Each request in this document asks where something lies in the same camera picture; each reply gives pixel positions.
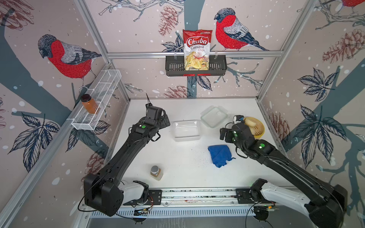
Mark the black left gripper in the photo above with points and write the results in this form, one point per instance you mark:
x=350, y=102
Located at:
x=163, y=123

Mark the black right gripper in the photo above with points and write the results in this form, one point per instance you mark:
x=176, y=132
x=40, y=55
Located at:
x=229, y=133

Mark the translucent lunch box lid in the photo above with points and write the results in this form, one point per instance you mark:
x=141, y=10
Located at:
x=213, y=116

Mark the blue microfibre cloth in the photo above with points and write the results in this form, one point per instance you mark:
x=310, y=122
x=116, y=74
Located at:
x=220, y=155

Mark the translucent plastic lunch box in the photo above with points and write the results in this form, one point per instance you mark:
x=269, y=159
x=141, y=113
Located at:
x=184, y=131

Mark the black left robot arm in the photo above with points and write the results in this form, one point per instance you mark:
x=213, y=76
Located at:
x=101, y=190

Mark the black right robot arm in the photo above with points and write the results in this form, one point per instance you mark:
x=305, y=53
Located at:
x=324, y=204

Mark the yellow bowl with dumplings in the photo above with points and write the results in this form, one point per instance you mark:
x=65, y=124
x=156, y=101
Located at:
x=256, y=127

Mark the small jar silver lid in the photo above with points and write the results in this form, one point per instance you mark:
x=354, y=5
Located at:
x=156, y=172

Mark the orange sauce bottle black cap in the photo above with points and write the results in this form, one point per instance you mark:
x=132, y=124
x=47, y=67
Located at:
x=89, y=104

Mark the red cassava chips bag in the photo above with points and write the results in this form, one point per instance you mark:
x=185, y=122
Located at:
x=197, y=49

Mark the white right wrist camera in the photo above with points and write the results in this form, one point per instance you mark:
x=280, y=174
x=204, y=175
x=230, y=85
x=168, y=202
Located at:
x=238, y=119

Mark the black wire wall basket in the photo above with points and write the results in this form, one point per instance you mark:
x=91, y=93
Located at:
x=174, y=67

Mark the aluminium front rail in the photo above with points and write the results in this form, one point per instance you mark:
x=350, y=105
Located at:
x=199, y=195

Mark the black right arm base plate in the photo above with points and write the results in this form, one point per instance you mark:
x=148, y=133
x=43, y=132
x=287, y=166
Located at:
x=247, y=196

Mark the clear acrylic wall shelf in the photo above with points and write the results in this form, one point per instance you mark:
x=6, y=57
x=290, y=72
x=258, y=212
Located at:
x=101, y=95

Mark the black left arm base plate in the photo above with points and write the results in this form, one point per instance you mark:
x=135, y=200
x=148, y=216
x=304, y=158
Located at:
x=154, y=198

